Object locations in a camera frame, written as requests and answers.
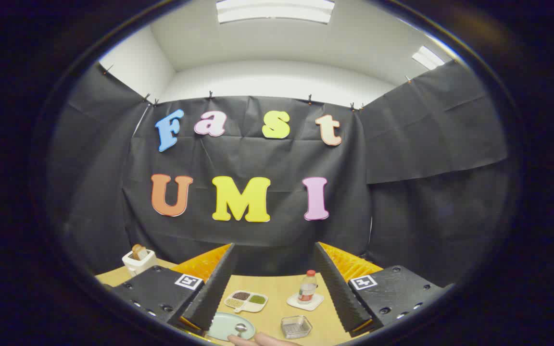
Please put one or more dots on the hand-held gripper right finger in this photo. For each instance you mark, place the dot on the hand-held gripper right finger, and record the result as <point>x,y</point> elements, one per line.
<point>337,288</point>

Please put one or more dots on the white divided bean tray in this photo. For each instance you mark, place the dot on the white divided bean tray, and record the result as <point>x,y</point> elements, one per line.
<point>245,301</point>

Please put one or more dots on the small ceiling light panel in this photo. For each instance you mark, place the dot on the small ceiling light panel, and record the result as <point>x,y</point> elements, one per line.
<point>427,57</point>

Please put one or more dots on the clear plastic water bottle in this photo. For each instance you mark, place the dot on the clear plastic water bottle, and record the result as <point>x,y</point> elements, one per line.
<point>307,288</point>

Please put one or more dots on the long ceiling light panel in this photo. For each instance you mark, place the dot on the long ceiling light panel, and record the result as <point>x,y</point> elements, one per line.
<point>274,10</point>

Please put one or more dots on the light green plate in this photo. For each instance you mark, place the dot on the light green plate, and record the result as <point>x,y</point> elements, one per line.
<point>224,324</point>

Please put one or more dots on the toasted bread slice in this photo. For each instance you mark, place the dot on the toasted bread slice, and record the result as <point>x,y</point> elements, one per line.
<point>139,251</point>

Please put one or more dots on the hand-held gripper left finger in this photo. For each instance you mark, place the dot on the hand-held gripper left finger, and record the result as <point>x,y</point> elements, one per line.
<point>214,288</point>

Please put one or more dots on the white square coaster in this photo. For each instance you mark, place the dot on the white square coaster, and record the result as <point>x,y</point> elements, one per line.
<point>316,302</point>

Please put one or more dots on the white toaster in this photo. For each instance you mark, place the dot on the white toaster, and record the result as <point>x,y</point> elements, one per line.
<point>138,265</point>

